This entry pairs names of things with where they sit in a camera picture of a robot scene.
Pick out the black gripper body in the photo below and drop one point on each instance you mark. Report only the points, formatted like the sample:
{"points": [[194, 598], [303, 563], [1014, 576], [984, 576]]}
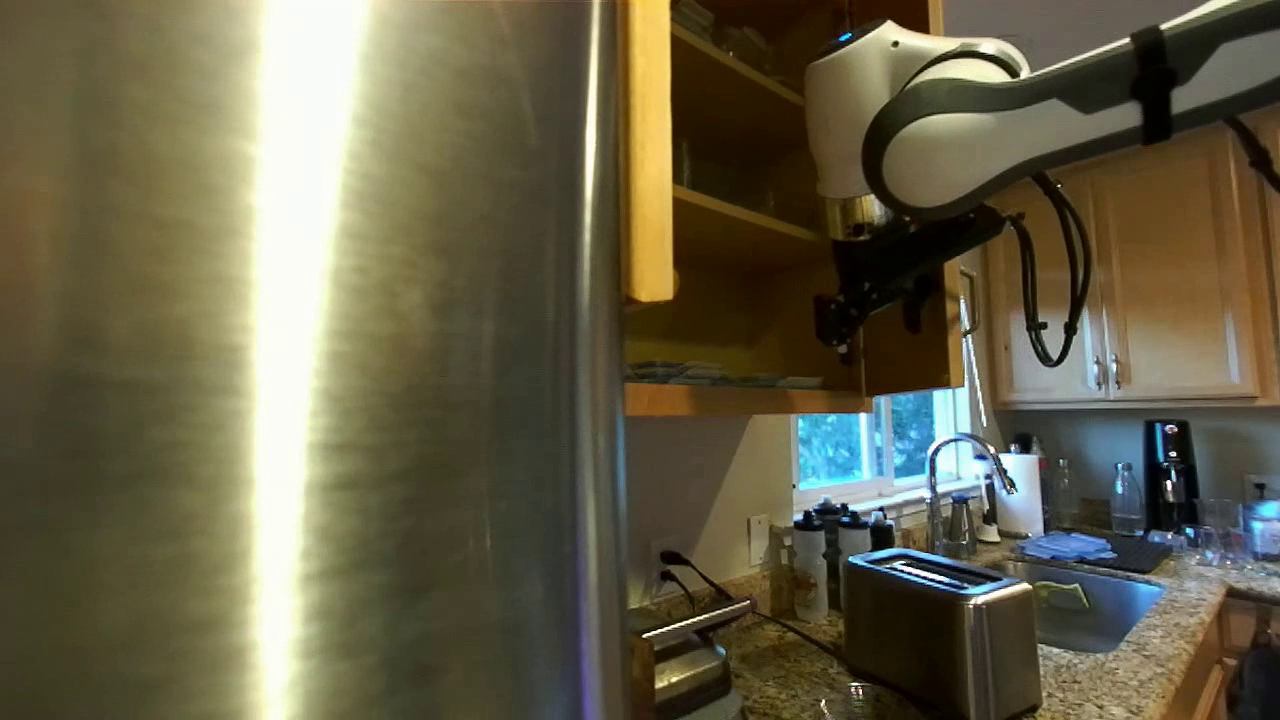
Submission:
{"points": [[881, 285]]}

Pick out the wooden overhead cabinet door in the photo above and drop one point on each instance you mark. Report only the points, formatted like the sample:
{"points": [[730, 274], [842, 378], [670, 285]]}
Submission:
{"points": [[915, 352], [649, 162]]}

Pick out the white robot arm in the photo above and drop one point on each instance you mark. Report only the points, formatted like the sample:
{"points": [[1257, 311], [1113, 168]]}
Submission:
{"points": [[963, 123]]}

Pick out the narrow light cabinet door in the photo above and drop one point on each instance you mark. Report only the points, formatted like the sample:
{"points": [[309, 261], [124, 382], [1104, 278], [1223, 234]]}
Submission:
{"points": [[1034, 382]]}

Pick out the wide light cabinet door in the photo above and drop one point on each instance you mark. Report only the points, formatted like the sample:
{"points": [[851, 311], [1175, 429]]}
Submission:
{"points": [[1180, 281]]}

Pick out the wooden base cabinet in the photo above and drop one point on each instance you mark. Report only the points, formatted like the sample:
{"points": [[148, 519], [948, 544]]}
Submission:
{"points": [[1201, 674]]}

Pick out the white framed window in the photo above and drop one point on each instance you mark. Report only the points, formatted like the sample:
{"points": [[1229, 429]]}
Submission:
{"points": [[853, 446]]}

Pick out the chrome kitchen faucet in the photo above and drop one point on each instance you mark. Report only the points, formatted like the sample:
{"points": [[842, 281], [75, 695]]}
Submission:
{"points": [[954, 443]]}

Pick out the white paper towel roll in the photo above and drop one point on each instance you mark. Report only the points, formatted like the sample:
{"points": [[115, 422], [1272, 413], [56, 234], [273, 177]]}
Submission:
{"points": [[1020, 499]]}

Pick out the white canister black lid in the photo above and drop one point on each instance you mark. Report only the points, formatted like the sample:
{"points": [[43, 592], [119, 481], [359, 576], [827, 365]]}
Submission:
{"points": [[804, 574]]}

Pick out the clear plastic bottle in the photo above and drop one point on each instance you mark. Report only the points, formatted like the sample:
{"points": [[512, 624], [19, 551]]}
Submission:
{"points": [[1124, 500], [1061, 499]]}

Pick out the blue cloth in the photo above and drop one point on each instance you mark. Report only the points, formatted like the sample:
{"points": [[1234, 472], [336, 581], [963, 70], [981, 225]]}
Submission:
{"points": [[1066, 544]]}

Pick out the stainless steel toaster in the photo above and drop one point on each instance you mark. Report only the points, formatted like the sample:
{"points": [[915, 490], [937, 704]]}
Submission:
{"points": [[941, 633]]}

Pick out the black coffee machine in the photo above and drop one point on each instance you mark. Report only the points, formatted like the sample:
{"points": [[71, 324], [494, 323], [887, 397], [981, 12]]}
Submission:
{"points": [[1171, 472]]}

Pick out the steel kitchen sink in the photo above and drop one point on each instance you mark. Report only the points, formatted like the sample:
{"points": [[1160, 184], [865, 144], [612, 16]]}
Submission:
{"points": [[1092, 606]]}

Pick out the clear container blue top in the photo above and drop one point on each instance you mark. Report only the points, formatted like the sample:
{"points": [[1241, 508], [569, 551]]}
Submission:
{"points": [[1267, 525]]}

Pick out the stainless steel refrigerator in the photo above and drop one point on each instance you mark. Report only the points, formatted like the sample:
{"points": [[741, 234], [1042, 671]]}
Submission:
{"points": [[267, 361]]}

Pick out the white switch plate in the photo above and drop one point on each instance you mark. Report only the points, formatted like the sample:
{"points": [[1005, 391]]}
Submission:
{"points": [[757, 543]]}

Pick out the white wall outlet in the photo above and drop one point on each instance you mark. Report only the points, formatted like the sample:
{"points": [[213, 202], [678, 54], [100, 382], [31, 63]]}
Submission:
{"points": [[660, 567]]}

